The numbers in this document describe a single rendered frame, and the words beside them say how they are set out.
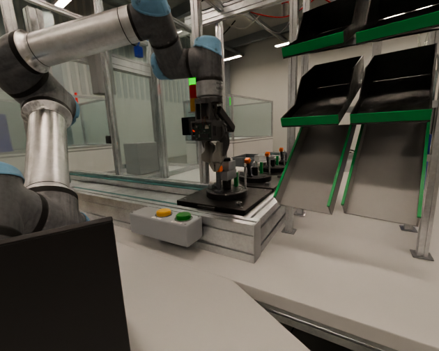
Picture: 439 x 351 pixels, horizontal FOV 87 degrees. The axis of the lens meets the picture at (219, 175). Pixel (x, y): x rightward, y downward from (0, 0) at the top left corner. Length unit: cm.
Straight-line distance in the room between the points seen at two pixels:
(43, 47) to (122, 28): 19
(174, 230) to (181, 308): 19
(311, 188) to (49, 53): 71
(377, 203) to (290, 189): 19
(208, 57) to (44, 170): 47
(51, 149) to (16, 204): 23
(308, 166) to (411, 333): 38
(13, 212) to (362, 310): 60
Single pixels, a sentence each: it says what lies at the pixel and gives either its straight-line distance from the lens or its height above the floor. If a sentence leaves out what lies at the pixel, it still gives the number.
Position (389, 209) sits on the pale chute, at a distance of 60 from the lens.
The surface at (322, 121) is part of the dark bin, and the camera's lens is 57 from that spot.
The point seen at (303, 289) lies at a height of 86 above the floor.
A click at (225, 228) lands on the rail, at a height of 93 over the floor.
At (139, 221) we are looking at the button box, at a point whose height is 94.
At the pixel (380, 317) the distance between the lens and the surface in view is 54.
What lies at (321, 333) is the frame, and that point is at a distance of 57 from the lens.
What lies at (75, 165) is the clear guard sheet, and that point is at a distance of 191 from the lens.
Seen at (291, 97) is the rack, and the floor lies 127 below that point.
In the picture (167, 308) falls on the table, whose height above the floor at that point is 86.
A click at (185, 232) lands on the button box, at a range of 59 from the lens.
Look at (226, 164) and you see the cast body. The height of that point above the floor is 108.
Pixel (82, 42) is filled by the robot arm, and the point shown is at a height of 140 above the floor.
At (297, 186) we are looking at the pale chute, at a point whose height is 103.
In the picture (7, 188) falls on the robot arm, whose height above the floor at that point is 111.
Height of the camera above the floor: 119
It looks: 11 degrees down
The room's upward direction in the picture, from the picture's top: 2 degrees counter-clockwise
